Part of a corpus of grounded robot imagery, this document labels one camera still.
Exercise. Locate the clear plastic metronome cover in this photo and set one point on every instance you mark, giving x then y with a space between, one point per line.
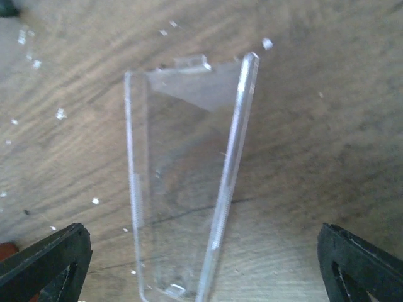
185 129

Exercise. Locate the red-brown wooden metronome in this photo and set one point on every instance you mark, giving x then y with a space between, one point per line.
7 249

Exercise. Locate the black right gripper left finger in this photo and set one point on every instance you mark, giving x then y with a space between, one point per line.
53 269

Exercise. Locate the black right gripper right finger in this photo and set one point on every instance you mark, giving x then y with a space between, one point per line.
356 270

